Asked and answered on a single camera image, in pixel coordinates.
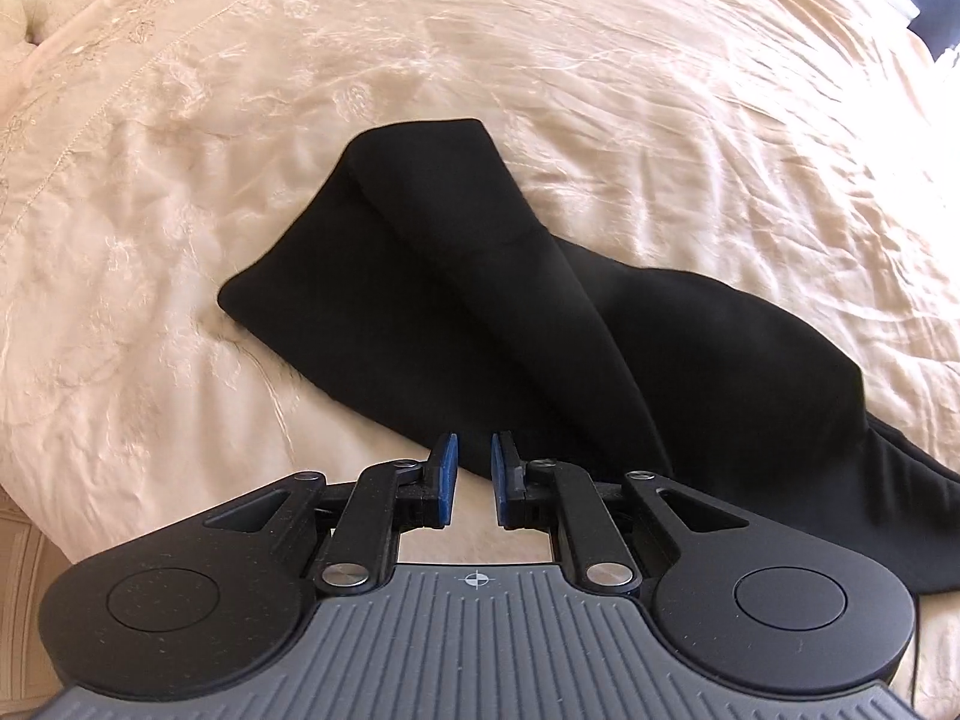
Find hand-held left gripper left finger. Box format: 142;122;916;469
204;431;460;592

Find black pants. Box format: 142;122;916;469
216;118;960;595

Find beige embroidered bedspread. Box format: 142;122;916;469
0;0;960;720

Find dark furniture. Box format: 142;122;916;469
904;0;960;65

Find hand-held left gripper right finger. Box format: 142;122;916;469
489;430;752;593

